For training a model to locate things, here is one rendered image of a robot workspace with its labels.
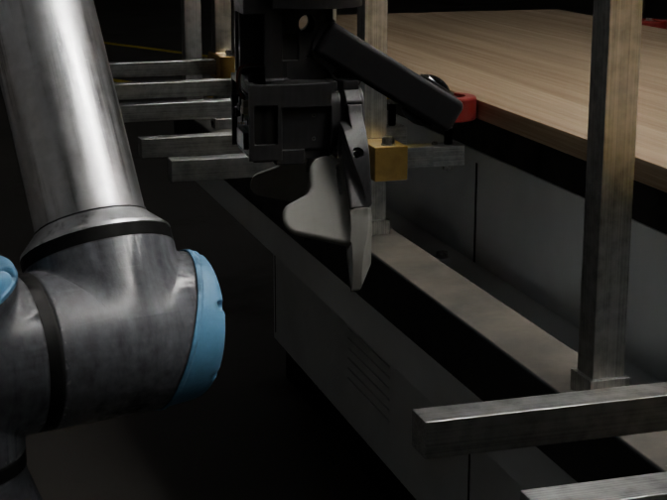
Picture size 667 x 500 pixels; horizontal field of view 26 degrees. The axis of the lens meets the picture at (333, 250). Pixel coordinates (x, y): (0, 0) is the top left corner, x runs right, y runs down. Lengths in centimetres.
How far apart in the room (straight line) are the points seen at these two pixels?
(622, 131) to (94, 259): 52
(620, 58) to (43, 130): 56
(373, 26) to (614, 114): 74
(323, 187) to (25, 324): 42
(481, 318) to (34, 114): 62
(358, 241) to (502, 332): 74
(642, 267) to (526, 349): 25
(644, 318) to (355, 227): 91
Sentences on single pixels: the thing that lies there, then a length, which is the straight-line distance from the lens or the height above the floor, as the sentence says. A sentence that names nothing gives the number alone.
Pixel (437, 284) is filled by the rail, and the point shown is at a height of 70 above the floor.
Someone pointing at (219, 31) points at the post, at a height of 91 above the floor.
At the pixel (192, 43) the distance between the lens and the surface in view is 338.
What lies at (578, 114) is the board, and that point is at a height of 90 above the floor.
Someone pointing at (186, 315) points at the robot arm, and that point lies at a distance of 136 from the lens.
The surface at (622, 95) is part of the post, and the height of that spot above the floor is 101.
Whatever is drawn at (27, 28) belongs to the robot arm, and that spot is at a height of 107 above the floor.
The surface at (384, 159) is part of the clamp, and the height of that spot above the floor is 83.
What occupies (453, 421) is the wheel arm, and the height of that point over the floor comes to 82.
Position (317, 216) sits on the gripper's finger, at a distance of 97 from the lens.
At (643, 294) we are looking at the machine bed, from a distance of 183.
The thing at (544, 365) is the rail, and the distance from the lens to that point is 159.
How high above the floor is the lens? 121
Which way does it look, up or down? 14 degrees down
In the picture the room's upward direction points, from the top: straight up
